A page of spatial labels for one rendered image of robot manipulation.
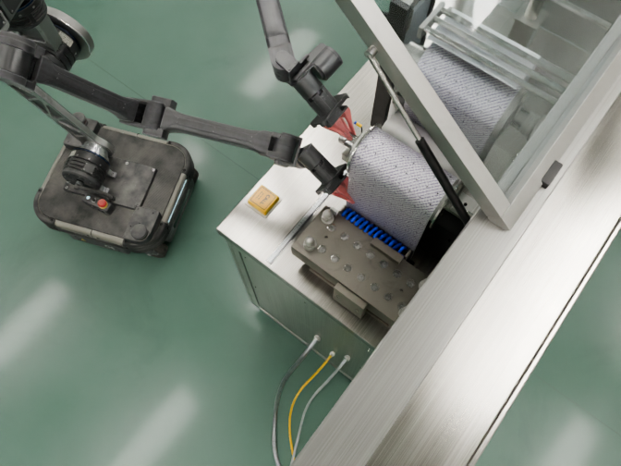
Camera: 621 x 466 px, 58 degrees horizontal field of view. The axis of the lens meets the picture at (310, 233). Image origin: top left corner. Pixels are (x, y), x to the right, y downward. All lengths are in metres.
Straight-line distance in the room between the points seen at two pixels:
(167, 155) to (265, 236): 1.07
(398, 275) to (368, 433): 0.78
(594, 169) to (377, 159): 0.47
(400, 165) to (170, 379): 1.59
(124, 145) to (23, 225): 0.65
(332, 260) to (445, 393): 0.61
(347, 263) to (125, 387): 1.39
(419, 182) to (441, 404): 0.53
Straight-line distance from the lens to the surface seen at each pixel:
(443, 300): 0.88
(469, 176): 0.88
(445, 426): 1.07
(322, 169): 1.51
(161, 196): 2.59
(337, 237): 1.57
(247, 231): 1.73
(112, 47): 3.46
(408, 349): 0.86
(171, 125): 1.60
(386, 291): 1.53
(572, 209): 1.26
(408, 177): 1.35
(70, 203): 2.71
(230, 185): 2.82
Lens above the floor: 2.49
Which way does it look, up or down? 68 degrees down
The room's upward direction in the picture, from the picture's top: 1 degrees counter-clockwise
